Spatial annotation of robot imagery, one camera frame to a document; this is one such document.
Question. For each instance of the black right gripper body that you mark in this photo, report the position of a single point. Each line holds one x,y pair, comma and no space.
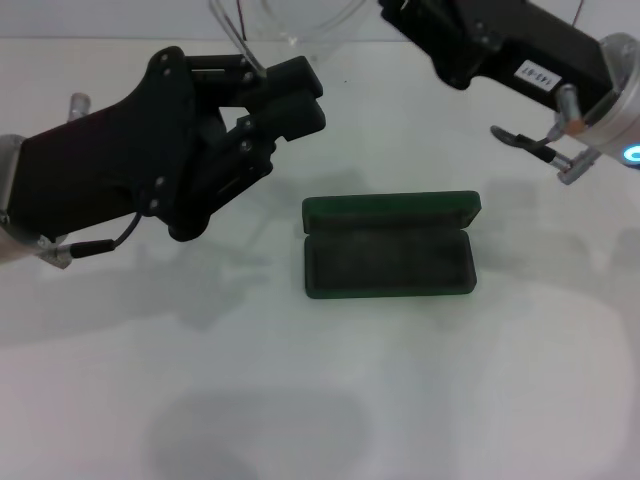
500,40

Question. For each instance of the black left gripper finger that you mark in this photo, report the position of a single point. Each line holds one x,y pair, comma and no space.
295,80
295,122

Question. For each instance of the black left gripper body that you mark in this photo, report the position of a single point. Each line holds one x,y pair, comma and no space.
110,160

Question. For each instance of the clear white glasses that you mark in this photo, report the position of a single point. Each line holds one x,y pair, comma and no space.
300,36

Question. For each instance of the green glasses case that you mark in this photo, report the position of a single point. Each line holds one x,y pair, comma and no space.
390,265

